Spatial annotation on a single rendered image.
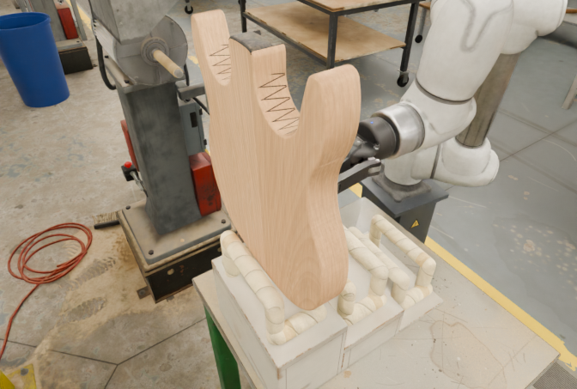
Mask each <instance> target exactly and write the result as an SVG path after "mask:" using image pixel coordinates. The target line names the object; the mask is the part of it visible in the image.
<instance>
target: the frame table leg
mask: <svg viewBox="0 0 577 389"><path fill-rule="evenodd" d="M203 306H204V311H205V315H206V319H207V323H208V327H209V332H210V339H211V343H212V348H213V351H214V356H215V360H216V367H217V372H218V376H219V380H220V384H221V389H241V384H240V374H239V368H238V363H237V361H236V360H235V358H234V356H233V354H232V353H231V351H230V349H229V347H228V346H227V344H226V342H225V341H224V339H223V337H222V335H221V333H220V332H219V330H218V329H217V327H216V324H215V323H214V321H213V319H212V318H211V317H210V314H209V312H208V311H207V309H206V307H205V305H203Z"/></svg>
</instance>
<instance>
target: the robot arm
mask: <svg viewBox="0 0 577 389"><path fill-rule="evenodd" d="M567 3H568V0H432V2H431V5H430V20H431V23H432V26H431V28H430V29H429V32H428V36H427V38H426V40H425V43H424V46H423V53H422V57H421V61H420V65H419V69H418V71H417V74H416V77H415V79H414V81H413V83H411V85H410V87H409V89H408V90H407V91H406V93H405V94H404V95H403V97H402V98H401V100H400V102H399V103H398V104H395V105H392V106H389V107H387V108H384V109H382V110H379V111H377V112H374V113H373V114H372V115H371V116H370V118H369V119H365V120H362V121H361V122H359V125H358V130H357V133H356V137H355V141H354V143H353V146H352V148H351V150H350V151H349V153H348V154H347V156H346V157H345V159H344V161H343V164H342V166H341V168H340V171H339V175H338V181H337V194H338V193H340V192H342V191H344V190H346V189H348V188H350V187H351V186H353V185H355V184H357V183H359V182H361V181H362V180H364V179H366V178H367V177H372V181H374V182H376V183H377V184H378V185H380V186H381V187H382V188H383V189H384V190H385V191H386V192H387V193H388V194H389V195H390V196H391V197H392V198H393V200H394V202H396V203H401V202H402V201H404V200H405V199H407V198H412V197H414V196H416V195H419V194H422V193H424V192H431V190H432V187H431V185H428V184H426V183H425V182H424V181H422V180H423V179H434V180H438V181H440V182H444V183H447V184H452V185H461V186H470V187H473V186H482V185H487V184H488V183H490V182H492V181H493V180H494V178H495V176H496V174H497V172H498V168H499V160H498V156H497V154H496V153H495V152H494V150H492V149H490V148H491V147H490V142H489V140H488V138H487V135H488V133H489V129H490V127H491V125H492V123H493V120H494V118H495V115H496V112H497V110H498V107H499V105H500V103H501V99H502V97H503V95H504V94H505V92H506V89H507V85H508V84H509V81H510V79H511V76H512V74H513V71H514V68H515V66H516V64H517V62H518V59H519V55H520V53H521V52H522V51H524V50H525V49H526V48H527V47H528V46H529V45H530V44H531V43H532V41H533V40H534V39H536V38H537V36H545V35H547V34H549V33H552V32H554V31H555V30H556V29H557V28H558V27H559V26H560V25H561V23H562V20H563V17H564V15H565V12H566V8H567ZM384 159H386V160H385V161H383V162H382V160H384ZM381 162H382V163H381ZM357 164H359V165H357ZM355 165H357V166H355ZM380 167H381V168H382V169H383V170H384V172H383V173H380Z"/></svg>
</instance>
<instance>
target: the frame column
mask: <svg viewBox="0 0 577 389"><path fill-rule="evenodd" d="M175 83H176V82H171V83H168V84H164V85H160V86H157V87H153V88H146V89H143V90H139V91H136V92H132V93H128V94H124V92H123V91H122V90H121V88H120V87H119V86H118V84H117V83H116V82H115V85H116V88H117V91H118V97H119V100H120V103H121V106H122V109H123V113H124V116H125V122H126V124H127V128H128V131H129V134H130V138H131V143H132V146H133V149H134V153H135V156H136V159H137V165H138V168H139V171H140V174H141V177H142V181H143V186H144V187H145V189H146V191H147V193H148V197H147V196H146V200H147V201H146V204H145V208H144V209H145V211H146V213H147V215H148V217H149V219H150V221H151V222H152V224H153V225H154V227H155V230H156V232H157V233H158V234H159V235H162V234H166V233H168V232H171V231H173V230H175V229H177V228H181V227H183V226H185V225H187V224H189V223H192V222H195V221H197V220H200V219H202V218H204V216H203V217H201V214H200V210H199V208H198V205H197V200H196V195H195V190H194V185H193V180H192V176H191V167H190V162H189V157H188V152H187V147H186V142H185V133H184V129H183V124H182V119H181V114H180V110H179V101H178V95H177V91H176V86H175Z"/></svg>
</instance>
